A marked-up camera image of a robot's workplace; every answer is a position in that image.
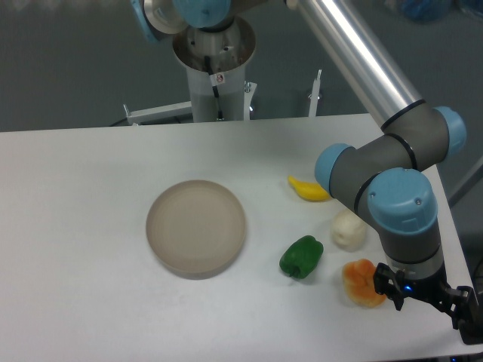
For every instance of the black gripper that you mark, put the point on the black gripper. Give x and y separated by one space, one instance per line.
460 304

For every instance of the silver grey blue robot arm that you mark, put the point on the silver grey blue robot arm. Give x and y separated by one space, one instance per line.
382 182

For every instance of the yellow toy banana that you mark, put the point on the yellow toy banana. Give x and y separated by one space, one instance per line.
308 191

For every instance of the orange toy bell pepper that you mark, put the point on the orange toy bell pepper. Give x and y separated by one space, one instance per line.
358 283

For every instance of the white toy garlic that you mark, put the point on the white toy garlic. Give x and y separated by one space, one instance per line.
348 231

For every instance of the green toy bell pepper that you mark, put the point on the green toy bell pepper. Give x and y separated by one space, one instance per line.
302 257

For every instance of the beige round plate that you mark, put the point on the beige round plate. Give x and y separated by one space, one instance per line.
196 228

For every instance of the white metal bracket right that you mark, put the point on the white metal bracket right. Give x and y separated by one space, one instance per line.
316 95

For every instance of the white metal bracket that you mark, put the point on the white metal bracket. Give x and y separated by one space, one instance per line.
159 114
316 95

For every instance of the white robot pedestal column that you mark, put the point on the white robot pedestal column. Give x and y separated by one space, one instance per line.
215 61

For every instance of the white metal bracket left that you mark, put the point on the white metal bracket left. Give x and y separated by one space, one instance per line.
159 114

